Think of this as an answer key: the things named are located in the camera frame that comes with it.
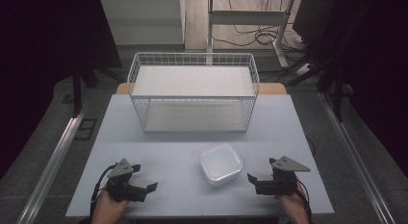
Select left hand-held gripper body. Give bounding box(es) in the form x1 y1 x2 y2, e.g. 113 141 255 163
105 158 149 203

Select white power strip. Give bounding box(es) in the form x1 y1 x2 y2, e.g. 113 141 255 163
294 62 313 77

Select white wire shelf rack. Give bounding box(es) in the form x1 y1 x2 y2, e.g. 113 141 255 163
126 51 261 135

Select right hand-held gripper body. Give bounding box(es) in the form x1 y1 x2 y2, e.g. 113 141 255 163
255 155 312 197

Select thin black cable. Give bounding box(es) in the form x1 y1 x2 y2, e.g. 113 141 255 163
305 135 318 157

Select black square floor frame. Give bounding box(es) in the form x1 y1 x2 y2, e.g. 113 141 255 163
74 117 98 141

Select person's left hand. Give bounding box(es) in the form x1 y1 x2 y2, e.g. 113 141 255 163
90 187 131 224

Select white square plastic bowl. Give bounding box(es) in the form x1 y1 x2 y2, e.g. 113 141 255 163
199 142 244 187

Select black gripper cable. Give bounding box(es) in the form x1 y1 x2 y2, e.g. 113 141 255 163
295 179 314 224
89 163 117 220

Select black metal stand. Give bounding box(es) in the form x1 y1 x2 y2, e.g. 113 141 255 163
70 55 124 118
282 6 370 123

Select white cabinet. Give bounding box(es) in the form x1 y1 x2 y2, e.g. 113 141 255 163
100 0 187 47

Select person's right hand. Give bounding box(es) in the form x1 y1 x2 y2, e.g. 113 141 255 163
276 181 311 224

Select black floor cables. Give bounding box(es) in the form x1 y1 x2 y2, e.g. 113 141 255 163
212 0 306 54

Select white metal desk frame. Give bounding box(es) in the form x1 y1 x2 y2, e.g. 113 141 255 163
206 0 294 68

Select aluminium rail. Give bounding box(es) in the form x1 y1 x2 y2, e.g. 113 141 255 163
16 100 91 224
317 90 398 224

